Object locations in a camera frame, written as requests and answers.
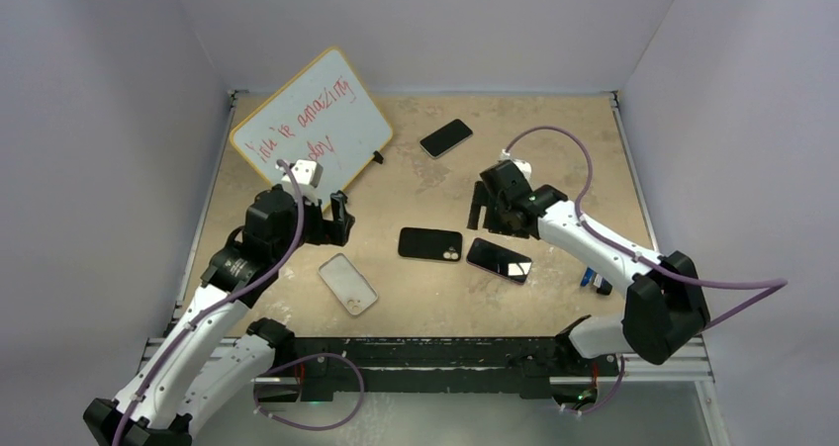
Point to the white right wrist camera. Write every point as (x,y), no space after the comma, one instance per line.
(524,167)

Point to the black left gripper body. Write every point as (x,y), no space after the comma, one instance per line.
(317,230)

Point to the white board yellow frame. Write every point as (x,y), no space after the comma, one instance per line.
(323,114)

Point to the aluminium frame rail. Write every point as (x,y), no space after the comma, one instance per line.
(535,355)

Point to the purple phone black screen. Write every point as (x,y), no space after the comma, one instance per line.
(498,260)

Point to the blue marker pen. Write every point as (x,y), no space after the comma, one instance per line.
(593,279)

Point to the black phone far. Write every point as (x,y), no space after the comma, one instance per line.
(445,138)

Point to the white phone case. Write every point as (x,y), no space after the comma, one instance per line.
(348,285)

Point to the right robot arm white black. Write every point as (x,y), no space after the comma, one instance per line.
(664,307)

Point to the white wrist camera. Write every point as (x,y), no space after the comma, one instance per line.
(305,172)
(524,167)

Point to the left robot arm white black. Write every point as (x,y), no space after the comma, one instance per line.
(180,387)

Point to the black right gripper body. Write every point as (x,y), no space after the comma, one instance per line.
(507,226)

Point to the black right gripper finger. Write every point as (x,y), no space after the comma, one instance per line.
(479,201)
(492,222)

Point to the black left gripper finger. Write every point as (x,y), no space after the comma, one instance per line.
(338,201)
(341,225)

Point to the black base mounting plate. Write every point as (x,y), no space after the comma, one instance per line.
(319,378)

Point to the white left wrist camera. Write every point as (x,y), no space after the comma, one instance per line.
(305,172)

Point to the black phone case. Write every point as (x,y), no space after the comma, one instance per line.
(430,244)

